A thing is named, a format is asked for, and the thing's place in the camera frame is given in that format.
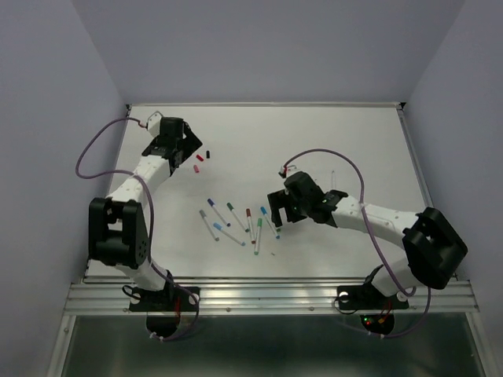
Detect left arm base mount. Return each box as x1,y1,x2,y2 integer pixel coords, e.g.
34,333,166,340
122,284,200,342

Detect dark red cap pen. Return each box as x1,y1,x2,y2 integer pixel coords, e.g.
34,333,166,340
245,208,256,245

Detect grey cap pen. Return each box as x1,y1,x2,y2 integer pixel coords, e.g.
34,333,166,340
199,210,219,242

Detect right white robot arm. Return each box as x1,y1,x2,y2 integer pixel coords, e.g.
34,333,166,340
267,171,468,306

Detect aluminium front rail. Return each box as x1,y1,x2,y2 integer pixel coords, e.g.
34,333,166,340
64,276,479,313

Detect light blue cap pen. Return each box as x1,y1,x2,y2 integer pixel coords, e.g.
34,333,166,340
213,222,246,247

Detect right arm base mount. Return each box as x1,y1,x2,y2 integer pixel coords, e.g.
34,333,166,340
332,265,409,337

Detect purple cap pen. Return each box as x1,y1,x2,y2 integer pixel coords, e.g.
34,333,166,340
207,198,231,227

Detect dark green cap pen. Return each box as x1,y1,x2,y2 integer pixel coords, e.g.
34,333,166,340
226,202,250,232

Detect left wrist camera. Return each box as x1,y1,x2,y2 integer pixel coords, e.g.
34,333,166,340
147,111,163,137

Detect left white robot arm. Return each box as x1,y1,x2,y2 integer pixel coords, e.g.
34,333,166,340
75,112,203,309

